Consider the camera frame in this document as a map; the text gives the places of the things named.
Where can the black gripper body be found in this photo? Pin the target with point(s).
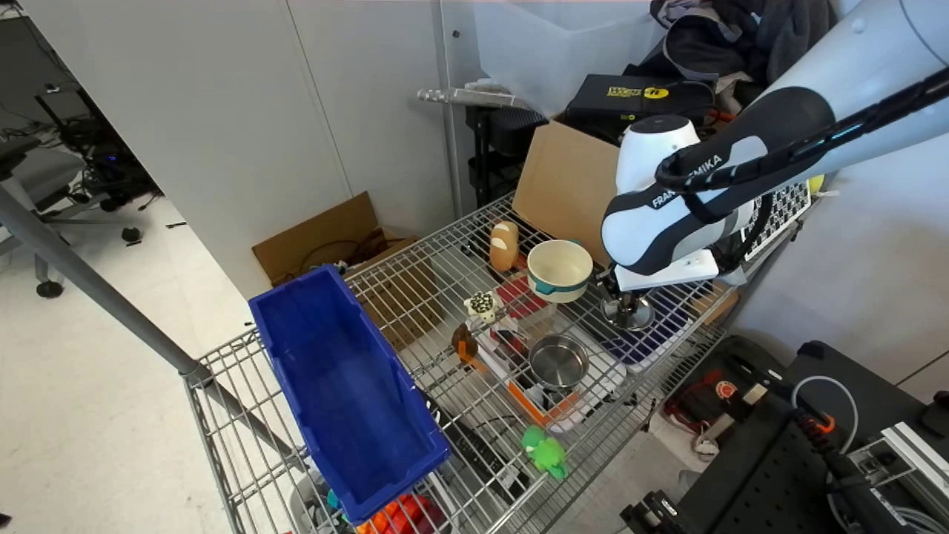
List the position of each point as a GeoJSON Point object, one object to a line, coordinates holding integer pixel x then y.
{"type": "Point", "coordinates": [616, 283]}

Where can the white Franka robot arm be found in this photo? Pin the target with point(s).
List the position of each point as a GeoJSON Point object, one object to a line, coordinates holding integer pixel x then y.
{"type": "Point", "coordinates": [780, 151]}

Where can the small steel pot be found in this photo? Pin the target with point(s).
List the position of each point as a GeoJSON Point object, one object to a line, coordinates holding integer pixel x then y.
{"type": "Point", "coordinates": [558, 364]}

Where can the cream bowl with teal rim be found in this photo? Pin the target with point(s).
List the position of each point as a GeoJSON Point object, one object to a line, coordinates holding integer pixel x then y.
{"type": "Point", "coordinates": [558, 268]}

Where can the large open cardboard box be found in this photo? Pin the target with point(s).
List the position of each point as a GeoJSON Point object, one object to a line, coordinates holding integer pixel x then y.
{"type": "Point", "coordinates": [567, 183]}

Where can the red orange tray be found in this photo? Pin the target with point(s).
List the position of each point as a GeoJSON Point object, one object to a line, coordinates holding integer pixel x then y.
{"type": "Point", "coordinates": [539, 391]}

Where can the small pale box toy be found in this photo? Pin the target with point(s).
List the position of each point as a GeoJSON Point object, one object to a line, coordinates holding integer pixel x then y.
{"type": "Point", "coordinates": [482, 308]}

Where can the green plastic toy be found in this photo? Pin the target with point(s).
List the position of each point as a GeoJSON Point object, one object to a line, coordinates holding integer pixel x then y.
{"type": "Point", "coordinates": [545, 453]}

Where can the black bag with yellow logo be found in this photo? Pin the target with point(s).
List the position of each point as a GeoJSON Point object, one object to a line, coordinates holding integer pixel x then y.
{"type": "Point", "coordinates": [632, 96]}

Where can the orange black clamp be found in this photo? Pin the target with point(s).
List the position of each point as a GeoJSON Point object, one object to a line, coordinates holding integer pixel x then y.
{"type": "Point", "coordinates": [816, 421]}

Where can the clear plastic storage bin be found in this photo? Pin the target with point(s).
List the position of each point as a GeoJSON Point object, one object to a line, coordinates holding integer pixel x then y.
{"type": "Point", "coordinates": [554, 47]}

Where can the flat brown cardboard box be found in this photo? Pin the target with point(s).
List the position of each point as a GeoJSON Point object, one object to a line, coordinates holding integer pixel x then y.
{"type": "Point", "coordinates": [331, 240]}

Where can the blue plastic bin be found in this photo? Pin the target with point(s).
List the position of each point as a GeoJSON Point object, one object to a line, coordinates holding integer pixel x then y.
{"type": "Point", "coordinates": [346, 391]}

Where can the orange round object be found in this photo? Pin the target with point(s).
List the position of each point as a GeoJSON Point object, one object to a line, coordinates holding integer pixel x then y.
{"type": "Point", "coordinates": [402, 519]}

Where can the grey metal pole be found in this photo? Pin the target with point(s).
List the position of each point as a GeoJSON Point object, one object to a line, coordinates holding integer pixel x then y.
{"type": "Point", "coordinates": [109, 299]}

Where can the black office chair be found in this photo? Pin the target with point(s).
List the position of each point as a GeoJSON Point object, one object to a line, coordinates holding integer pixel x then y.
{"type": "Point", "coordinates": [89, 169]}

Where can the silver aluminium rail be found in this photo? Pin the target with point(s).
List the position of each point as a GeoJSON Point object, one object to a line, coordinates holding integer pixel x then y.
{"type": "Point", "coordinates": [915, 459]}

